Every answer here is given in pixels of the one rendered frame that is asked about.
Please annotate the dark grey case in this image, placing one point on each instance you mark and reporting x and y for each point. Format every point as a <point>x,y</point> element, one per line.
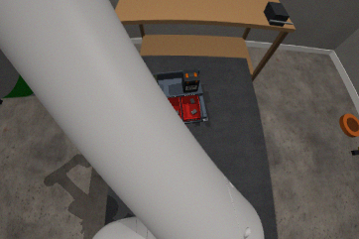
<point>190,80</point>

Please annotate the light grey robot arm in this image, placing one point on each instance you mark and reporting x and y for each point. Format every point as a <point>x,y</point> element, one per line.
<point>78,59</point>

